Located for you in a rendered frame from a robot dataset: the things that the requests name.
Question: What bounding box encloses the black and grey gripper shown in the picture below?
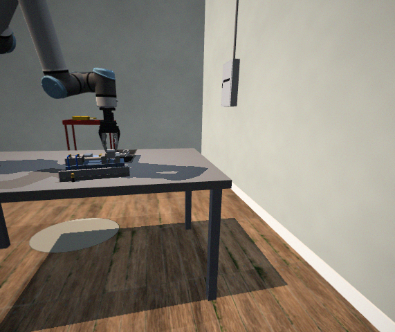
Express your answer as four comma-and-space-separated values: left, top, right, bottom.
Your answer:
98, 107, 120, 152

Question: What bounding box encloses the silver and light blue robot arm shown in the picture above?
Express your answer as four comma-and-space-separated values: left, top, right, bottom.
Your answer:
0, 0, 118, 108

